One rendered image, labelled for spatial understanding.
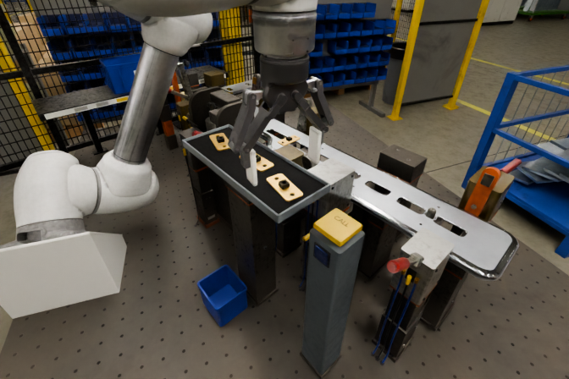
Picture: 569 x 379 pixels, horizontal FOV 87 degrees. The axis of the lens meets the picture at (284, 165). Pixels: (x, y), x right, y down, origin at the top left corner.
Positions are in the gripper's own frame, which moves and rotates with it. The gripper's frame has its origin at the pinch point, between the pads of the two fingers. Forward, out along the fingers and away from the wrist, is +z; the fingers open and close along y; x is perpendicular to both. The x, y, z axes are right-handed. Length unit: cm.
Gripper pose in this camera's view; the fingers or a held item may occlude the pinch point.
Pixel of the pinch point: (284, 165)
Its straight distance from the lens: 56.0
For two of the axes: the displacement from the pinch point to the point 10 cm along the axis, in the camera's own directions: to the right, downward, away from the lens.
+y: 8.5, -2.9, 4.4
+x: -5.2, -4.7, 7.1
